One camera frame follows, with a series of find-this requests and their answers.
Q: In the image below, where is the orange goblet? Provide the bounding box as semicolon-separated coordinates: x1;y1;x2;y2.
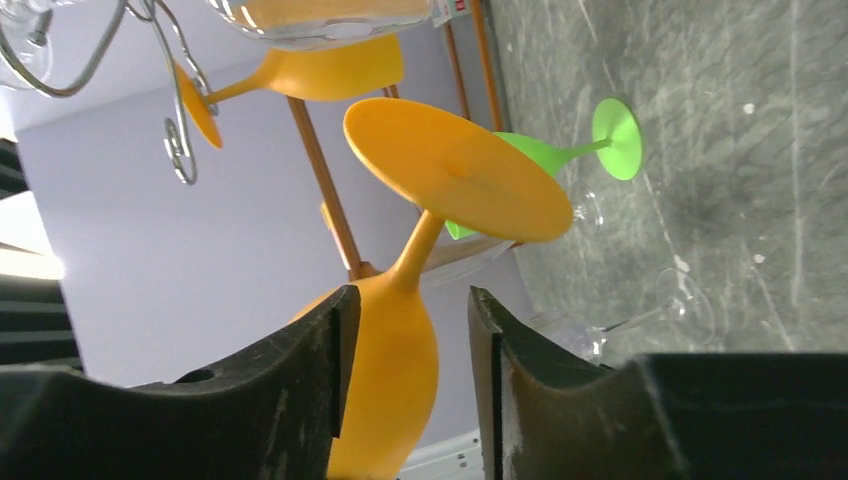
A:
175;34;404;149
327;97;573;479

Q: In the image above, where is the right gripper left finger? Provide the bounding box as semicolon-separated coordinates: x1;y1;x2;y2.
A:
1;285;360;479

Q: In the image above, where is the green plastic goblet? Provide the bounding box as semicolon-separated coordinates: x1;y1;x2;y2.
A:
446;97;644;240

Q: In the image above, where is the orange wooden shelf rack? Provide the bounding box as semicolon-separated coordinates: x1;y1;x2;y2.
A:
321;1;523;285

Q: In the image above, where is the clear wine glass handled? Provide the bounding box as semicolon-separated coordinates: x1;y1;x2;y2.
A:
1;1;431;98

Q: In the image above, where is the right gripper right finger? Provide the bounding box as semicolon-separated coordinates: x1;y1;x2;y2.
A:
467;287;847;479

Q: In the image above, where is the clear wine glass front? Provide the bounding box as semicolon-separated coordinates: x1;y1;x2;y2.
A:
525;268;716;365

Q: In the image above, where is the clear wine glass left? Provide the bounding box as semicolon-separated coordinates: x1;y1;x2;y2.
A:
566;181;604;237

